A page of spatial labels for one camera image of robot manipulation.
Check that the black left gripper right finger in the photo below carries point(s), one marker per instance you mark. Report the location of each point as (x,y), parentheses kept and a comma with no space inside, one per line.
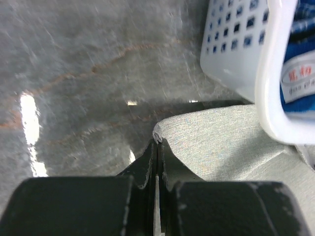
(190,206)

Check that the white perforated plastic basket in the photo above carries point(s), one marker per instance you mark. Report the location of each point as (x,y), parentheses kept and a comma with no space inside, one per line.
(243,48)

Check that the grey cloth napkin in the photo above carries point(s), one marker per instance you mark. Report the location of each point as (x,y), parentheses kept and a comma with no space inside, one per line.
(229,144)

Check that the blue towel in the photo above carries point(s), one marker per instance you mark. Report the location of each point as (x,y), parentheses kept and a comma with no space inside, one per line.
(297,83)

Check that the blue checkered cloth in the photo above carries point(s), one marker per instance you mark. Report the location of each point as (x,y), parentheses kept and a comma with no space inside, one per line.
(304,17)

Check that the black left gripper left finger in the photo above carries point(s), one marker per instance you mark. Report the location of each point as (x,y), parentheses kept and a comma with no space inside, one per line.
(121,205)

